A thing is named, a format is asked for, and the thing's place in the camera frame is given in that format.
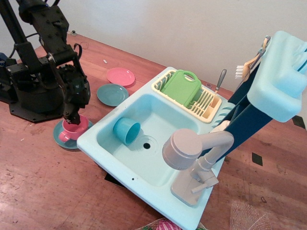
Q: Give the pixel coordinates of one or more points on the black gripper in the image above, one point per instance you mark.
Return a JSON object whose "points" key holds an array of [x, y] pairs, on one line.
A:
{"points": [[76, 89]]}

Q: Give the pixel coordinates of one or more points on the pink toy cup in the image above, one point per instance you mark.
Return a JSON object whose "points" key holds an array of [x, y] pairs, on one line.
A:
{"points": [[71, 131]]}

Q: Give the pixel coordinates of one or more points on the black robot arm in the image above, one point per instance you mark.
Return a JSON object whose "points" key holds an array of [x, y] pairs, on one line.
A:
{"points": [[41, 28]]}

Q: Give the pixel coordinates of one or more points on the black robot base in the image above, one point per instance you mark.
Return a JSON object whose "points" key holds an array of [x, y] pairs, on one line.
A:
{"points": [[31, 88]]}

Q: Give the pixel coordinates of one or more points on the teal toy cup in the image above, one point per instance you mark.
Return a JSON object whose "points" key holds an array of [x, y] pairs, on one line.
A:
{"points": [[126, 130]]}

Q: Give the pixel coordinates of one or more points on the teal plate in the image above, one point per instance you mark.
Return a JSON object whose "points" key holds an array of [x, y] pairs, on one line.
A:
{"points": [[112, 94]]}

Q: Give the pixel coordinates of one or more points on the pink plate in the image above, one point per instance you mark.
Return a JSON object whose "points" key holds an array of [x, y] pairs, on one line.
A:
{"points": [[120, 76]]}

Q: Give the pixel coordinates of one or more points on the green cutting board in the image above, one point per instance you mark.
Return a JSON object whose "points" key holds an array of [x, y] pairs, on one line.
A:
{"points": [[182, 87]]}

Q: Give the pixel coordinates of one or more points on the grey toy faucet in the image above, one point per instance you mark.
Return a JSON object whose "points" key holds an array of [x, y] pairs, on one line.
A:
{"points": [[194, 156]]}

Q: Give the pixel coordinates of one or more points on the cream dish rack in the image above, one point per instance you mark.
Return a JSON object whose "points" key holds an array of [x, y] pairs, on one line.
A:
{"points": [[203, 106]]}

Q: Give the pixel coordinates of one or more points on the pink white mesh ball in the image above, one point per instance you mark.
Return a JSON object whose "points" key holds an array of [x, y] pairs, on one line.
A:
{"points": [[166, 225]]}

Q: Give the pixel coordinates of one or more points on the white bristle brush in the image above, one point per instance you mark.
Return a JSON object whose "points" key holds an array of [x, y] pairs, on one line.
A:
{"points": [[239, 71]]}

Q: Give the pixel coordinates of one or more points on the dark blue shelf posts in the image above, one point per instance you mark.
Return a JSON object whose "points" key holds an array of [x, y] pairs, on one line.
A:
{"points": [[245, 119]]}

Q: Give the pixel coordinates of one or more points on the white mesh net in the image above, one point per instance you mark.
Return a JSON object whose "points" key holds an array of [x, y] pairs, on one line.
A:
{"points": [[244, 216]]}

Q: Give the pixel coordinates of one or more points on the grey handled utensil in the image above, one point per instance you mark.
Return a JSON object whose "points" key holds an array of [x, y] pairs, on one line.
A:
{"points": [[221, 78]]}

